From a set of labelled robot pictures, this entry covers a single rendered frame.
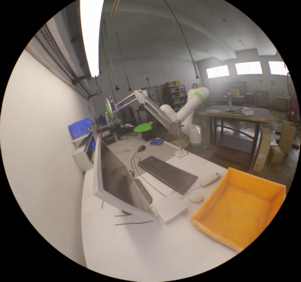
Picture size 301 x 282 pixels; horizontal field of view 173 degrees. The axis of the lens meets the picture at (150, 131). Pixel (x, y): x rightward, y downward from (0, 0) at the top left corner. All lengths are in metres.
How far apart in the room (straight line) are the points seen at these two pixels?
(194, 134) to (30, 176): 1.20
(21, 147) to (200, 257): 0.83
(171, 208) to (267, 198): 0.50
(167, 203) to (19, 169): 0.67
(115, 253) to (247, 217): 0.57
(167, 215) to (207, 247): 0.23
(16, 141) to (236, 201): 1.02
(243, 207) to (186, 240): 0.29
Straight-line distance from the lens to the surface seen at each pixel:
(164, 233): 0.49
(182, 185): 0.57
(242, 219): 0.55
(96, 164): 0.33
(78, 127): 1.19
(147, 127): 1.16
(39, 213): 0.56
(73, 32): 2.73
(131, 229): 0.53
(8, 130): 0.57
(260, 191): 0.61
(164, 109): 0.83
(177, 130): 0.72
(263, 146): 1.94
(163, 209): 0.48
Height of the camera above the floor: 1.39
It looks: 18 degrees down
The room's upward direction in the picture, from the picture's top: 14 degrees counter-clockwise
